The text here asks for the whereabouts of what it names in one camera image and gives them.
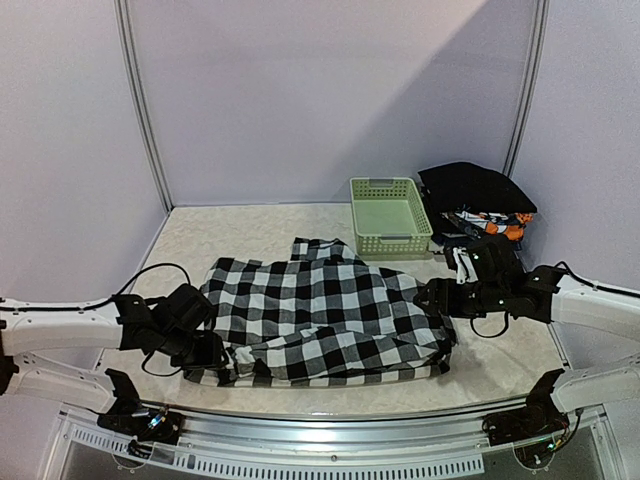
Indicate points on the black t-shirt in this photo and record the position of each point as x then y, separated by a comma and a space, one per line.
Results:
465, 186

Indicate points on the pale green plastic laundry basket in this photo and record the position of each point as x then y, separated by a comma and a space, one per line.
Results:
389, 219

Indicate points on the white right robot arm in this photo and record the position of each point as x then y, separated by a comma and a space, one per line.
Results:
551, 295

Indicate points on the corner wall post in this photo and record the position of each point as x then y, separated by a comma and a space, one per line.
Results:
132, 68
529, 80

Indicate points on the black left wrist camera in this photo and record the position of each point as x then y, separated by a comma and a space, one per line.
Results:
186, 308

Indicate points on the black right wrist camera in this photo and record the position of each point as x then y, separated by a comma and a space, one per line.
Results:
488, 259

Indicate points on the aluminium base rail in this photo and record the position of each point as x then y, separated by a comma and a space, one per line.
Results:
449, 444

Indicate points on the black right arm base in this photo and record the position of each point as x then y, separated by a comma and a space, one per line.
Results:
540, 416

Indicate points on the left corner wall post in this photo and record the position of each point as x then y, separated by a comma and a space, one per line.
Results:
132, 68

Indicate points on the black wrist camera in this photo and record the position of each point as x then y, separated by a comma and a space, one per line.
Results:
186, 308
488, 259

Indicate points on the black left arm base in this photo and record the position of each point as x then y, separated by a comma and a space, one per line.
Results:
128, 416

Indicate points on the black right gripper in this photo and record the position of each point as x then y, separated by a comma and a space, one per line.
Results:
445, 296

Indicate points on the black white patterned garment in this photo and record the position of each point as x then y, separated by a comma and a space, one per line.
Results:
323, 318

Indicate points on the dark folded clothes stack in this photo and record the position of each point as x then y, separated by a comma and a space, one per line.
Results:
444, 233

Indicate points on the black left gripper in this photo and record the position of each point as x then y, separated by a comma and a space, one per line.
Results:
211, 356

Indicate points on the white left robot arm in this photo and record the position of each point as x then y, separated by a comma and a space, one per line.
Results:
122, 322

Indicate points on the right corner wall post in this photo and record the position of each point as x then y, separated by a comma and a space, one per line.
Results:
529, 80

